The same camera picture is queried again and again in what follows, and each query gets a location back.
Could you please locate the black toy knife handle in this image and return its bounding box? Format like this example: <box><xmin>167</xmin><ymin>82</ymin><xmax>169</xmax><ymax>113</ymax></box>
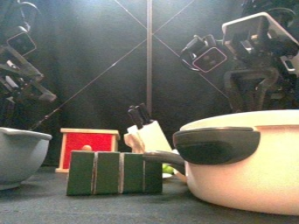
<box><xmin>138</xmin><ymin>102</ymin><xmax>155</xmax><ymax>125</ymax></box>
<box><xmin>127</xmin><ymin>105</ymin><xmax>146</xmax><ymax>130</ymax></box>

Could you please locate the grey plastic bowl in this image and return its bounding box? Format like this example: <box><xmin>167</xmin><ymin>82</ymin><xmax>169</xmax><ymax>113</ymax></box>
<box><xmin>0</xmin><ymin>126</ymin><xmax>54</xmax><ymax>191</ymax></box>

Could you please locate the red wooden box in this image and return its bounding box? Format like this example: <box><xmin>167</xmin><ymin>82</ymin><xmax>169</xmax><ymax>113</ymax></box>
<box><xmin>55</xmin><ymin>127</ymin><xmax>122</xmax><ymax>174</ymax></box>

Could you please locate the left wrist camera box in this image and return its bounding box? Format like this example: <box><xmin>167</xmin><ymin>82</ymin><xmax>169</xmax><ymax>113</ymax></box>
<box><xmin>4</xmin><ymin>31</ymin><xmax>39</xmax><ymax>57</ymax></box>

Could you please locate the white pot with black handle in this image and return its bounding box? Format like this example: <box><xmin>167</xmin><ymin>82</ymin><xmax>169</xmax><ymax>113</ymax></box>
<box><xmin>173</xmin><ymin>108</ymin><xmax>299</xmax><ymax>217</ymax></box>

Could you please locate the small green toy fruit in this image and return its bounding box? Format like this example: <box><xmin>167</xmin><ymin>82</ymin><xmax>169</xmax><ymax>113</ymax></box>
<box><xmin>162</xmin><ymin>164</ymin><xmax>175</xmax><ymax>175</ymax></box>

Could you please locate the grey pan handle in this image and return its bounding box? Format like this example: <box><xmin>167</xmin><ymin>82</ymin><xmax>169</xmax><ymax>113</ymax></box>
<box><xmin>143</xmin><ymin>150</ymin><xmax>187</xmax><ymax>176</ymax></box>

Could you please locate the green sliced toy vegetable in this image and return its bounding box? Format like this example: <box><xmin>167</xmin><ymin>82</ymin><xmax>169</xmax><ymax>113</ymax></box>
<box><xmin>64</xmin><ymin>150</ymin><xmax>165</xmax><ymax>196</ymax></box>

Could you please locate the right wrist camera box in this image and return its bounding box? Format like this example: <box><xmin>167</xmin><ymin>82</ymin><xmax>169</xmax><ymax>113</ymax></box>
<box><xmin>179</xmin><ymin>34</ymin><xmax>230</xmax><ymax>74</ymax></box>

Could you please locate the white toy knife block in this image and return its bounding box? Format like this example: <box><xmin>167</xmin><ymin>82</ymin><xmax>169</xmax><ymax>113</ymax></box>
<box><xmin>123</xmin><ymin>120</ymin><xmax>174</xmax><ymax>154</ymax></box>

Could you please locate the vertical metal frame pole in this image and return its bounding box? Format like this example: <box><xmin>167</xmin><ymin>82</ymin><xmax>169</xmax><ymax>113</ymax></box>
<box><xmin>145</xmin><ymin>0</ymin><xmax>155</xmax><ymax>117</ymax></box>

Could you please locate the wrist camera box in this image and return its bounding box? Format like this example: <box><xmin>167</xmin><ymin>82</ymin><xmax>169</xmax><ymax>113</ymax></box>
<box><xmin>179</xmin><ymin>34</ymin><xmax>230</xmax><ymax>74</ymax></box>
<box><xmin>4</xmin><ymin>31</ymin><xmax>39</xmax><ymax>57</ymax></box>

